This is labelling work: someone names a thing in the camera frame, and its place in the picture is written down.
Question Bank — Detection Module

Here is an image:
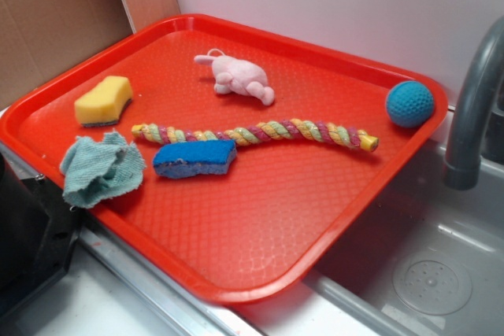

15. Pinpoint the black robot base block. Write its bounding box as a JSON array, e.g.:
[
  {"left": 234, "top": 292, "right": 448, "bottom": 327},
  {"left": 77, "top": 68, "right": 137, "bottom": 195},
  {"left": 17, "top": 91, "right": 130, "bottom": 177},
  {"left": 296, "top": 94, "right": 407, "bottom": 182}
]
[{"left": 1, "top": 157, "right": 82, "bottom": 319}]

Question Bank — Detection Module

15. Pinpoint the pink plush bunny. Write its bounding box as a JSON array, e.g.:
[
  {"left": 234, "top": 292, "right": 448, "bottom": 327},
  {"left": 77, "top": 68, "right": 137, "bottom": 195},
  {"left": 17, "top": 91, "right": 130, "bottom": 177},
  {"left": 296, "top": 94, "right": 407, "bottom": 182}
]
[{"left": 194, "top": 49, "right": 276, "bottom": 106}]

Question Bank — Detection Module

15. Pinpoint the red plastic tray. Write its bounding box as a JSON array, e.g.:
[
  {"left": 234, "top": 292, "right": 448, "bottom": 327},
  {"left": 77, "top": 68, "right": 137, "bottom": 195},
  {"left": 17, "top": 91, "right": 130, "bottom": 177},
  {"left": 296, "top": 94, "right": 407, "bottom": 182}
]
[{"left": 1, "top": 15, "right": 448, "bottom": 305}]

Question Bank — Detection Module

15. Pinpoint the blue sponge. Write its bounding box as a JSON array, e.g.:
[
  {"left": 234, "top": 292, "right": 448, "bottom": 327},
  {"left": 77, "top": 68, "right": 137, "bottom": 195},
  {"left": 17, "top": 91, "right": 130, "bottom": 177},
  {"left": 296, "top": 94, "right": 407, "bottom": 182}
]
[{"left": 153, "top": 140, "right": 237, "bottom": 179}]

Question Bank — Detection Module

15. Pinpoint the yellow sponge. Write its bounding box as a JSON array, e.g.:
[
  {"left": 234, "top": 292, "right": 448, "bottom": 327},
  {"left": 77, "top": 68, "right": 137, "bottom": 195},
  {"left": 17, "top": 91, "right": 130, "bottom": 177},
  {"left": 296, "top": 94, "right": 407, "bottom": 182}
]
[{"left": 74, "top": 76, "right": 133, "bottom": 127}]

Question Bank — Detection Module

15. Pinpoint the teal cloth rag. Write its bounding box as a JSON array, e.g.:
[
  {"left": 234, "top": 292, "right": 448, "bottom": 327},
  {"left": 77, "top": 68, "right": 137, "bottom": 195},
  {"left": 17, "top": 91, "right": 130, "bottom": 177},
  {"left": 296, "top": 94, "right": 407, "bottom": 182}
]
[{"left": 60, "top": 131, "right": 146, "bottom": 209}]

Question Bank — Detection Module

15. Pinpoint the blue dimpled ball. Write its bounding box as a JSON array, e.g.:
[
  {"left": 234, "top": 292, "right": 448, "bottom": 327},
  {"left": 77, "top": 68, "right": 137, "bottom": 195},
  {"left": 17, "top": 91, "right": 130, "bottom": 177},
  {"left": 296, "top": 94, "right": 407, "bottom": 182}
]
[{"left": 385, "top": 81, "right": 435, "bottom": 128}]

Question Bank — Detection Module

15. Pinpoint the grey plastic sink basin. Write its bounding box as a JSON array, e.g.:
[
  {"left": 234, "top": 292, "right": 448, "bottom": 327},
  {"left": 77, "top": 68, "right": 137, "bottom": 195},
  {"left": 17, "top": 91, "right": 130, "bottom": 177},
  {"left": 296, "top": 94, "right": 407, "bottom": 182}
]
[{"left": 238, "top": 143, "right": 503, "bottom": 335}]

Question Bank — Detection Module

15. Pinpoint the grey toy faucet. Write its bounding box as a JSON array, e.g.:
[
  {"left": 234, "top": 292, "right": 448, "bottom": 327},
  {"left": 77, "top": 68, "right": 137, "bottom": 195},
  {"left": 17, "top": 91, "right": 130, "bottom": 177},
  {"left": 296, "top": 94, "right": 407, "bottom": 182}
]
[{"left": 443, "top": 18, "right": 503, "bottom": 190}]

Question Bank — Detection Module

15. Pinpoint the brown cardboard panel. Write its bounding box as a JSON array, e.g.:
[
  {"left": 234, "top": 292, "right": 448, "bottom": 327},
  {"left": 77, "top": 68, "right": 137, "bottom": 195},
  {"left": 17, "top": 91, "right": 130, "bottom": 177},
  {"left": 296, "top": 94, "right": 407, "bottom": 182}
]
[{"left": 1, "top": 0, "right": 180, "bottom": 108}]

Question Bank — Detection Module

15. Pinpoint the multicolour twisted rope toy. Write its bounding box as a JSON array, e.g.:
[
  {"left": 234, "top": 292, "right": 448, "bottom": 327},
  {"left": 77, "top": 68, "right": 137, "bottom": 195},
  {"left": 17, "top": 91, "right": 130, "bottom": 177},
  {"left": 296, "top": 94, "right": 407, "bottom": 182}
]
[{"left": 131, "top": 118, "right": 380, "bottom": 153}]

